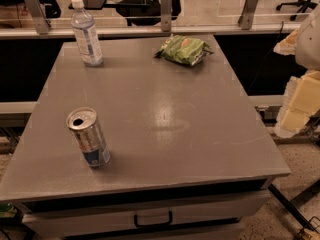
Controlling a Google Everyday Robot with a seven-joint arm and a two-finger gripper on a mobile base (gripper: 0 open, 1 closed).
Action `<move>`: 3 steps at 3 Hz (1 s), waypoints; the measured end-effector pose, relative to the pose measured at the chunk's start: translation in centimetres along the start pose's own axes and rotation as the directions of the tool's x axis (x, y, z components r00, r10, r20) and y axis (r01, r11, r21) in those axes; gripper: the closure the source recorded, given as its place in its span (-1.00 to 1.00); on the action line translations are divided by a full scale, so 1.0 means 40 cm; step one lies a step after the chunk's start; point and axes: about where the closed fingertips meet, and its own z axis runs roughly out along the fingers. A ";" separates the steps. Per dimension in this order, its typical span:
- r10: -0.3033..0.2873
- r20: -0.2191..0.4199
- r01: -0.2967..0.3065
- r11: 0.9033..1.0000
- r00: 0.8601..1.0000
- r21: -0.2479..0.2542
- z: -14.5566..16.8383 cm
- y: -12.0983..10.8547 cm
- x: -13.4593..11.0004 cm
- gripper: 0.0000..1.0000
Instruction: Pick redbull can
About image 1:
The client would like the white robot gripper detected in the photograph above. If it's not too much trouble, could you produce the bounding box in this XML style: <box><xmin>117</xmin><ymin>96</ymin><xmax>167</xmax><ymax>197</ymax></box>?
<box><xmin>273</xmin><ymin>5</ymin><xmax>320</xmax><ymax>138</ymax></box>

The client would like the black office chair far right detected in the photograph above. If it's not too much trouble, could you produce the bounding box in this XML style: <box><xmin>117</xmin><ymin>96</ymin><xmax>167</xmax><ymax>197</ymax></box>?
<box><xmin>276</xmin><ymin>0</ymin><xmax>317</xmax><ymax>21</ymax></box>

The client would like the grey metal bracket middle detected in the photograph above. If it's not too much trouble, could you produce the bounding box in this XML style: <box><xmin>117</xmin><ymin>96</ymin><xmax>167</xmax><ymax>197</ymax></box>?
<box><xmin>161</xmin><ymin>0</ymin><xmax>172</xmax><ymax>32</ymax></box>

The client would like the silver blue redbull can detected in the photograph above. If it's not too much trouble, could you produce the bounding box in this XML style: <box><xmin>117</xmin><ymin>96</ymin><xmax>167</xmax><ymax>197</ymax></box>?
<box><xmin>66</xmin><ymin>107</ymin><xmax>111</xmax><ymax>168</ymax></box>

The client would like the grey metal bracket left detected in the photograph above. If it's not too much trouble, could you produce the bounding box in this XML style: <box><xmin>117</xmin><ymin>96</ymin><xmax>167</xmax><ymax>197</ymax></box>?
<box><xmin>24</xmin><ymin>0</ymin><xmax>50</xmax><ymax>34</ymax></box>

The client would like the clear plastic water bottle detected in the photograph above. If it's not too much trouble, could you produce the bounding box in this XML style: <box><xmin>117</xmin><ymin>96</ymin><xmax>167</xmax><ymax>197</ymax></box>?
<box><xmin>71</xmin><ymin>0</ymin><xmax>103</xmax><ymax>66</ymax></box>

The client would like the black office chair base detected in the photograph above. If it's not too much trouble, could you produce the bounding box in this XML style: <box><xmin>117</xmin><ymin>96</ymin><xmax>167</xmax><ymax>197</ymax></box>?
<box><xmin>105</xmin><ymin>0</ymin><xmax>181</xmax><ymax>26</ymax></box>

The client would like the grey drawer with black handle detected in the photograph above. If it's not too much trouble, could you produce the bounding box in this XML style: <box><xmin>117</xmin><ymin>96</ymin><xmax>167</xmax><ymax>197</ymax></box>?
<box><xmin>23</xmin><ymin>190</ymin><xmax>270</xmax><ymax>238</ymax></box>

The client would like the grey metal bracket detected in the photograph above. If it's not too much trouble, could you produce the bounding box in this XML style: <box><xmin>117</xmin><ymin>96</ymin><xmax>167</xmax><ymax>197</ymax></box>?
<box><xmin>24</xmin><ymin>0</ymin><xmax>50</xmax><ymax>34</ymax></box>
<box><xmin>161</xmin><ymin>0</ymin><xmax>172</xmax><ymax>32</ymax></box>
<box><xmin>238</xmin><ymin>0</ymin><xmax>259</xmax><ymax>30</ymax></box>

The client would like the grey metal bracket right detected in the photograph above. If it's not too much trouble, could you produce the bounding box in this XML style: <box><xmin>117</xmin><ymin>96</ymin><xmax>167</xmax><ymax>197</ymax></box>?
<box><xmin>238</xmin><ymin>0</ymin><xmax>259</xmax><ymax>30</ymax></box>

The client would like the green chip bag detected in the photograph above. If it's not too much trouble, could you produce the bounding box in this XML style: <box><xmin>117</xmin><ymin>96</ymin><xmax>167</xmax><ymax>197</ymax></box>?
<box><xmin>155</xmin><ymin>35</ymin><xmax>214</xmax><ymax>67</ymax></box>

